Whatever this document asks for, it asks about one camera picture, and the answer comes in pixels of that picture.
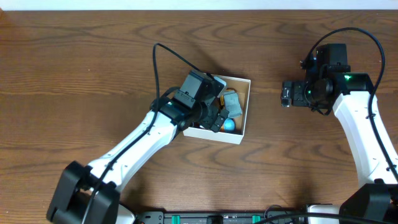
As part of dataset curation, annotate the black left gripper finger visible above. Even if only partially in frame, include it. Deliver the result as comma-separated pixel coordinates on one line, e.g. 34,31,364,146
216,109,229,124
210,116,224,133

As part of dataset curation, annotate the orange duck toy blue base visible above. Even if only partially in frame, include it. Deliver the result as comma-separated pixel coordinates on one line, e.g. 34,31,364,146
220,118,236,133

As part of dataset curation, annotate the yellow grey toy truck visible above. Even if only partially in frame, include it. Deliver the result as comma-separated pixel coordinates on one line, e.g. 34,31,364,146
220,90,243,118

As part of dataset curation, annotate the white cardboard box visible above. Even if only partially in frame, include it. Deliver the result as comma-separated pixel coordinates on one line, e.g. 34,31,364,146
183,75,251,144

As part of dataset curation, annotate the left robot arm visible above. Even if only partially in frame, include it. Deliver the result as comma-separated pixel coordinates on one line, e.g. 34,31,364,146
46,70,228,224

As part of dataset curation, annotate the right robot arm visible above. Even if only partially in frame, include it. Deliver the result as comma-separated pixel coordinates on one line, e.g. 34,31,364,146
281,44,397,223

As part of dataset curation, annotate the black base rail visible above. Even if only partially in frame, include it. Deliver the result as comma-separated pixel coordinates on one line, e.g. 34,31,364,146
134,207,298,224

